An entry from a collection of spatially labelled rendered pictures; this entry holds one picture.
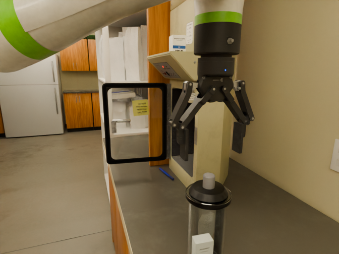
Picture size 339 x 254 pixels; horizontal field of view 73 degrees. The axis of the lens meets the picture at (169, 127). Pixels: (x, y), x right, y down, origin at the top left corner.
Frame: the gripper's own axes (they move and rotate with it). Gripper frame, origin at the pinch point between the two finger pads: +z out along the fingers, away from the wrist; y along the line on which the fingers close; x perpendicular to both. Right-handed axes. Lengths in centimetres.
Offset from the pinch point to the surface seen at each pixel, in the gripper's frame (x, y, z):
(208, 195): 3.3, 2.2, 9.1
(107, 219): -165, 18, 127
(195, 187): -0.4, 3.5, 8.9
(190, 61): -32.4, -9.1, -20.7
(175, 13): -58, -13, -42
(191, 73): -32.4, -9.4, -16.6
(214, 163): -32.4, -20.5, 19.1
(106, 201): -198, 16, 127
